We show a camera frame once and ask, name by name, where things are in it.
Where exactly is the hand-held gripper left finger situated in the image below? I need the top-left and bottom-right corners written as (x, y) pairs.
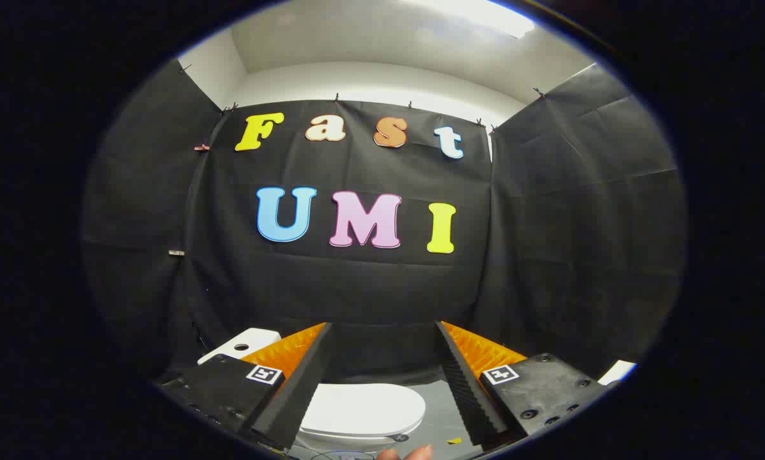
top-left (157, 323), bottom-right (336, 451)

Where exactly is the white toilet lid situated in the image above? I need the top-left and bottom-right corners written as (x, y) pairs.
top-left (299, 383), bottom-right (427, 438)

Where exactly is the white flat object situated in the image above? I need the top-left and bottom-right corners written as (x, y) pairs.
top-left (598, 360), bottom-right (638, 387)

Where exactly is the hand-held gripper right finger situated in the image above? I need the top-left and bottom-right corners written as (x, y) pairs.
top-left (436, 321), bottom-right (608, 448)

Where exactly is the white ceramic toilet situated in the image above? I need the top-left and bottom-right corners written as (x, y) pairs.
top-left (197, 328), bottom-right (415, 449)

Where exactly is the white toilet seat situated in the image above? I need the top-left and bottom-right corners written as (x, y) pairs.
top-left (300, 423), bottom-right (423, 443)

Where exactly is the black backdrop cloth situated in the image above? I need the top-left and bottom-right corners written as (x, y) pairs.
top-left (82, 61), bottom-right (686, 386)

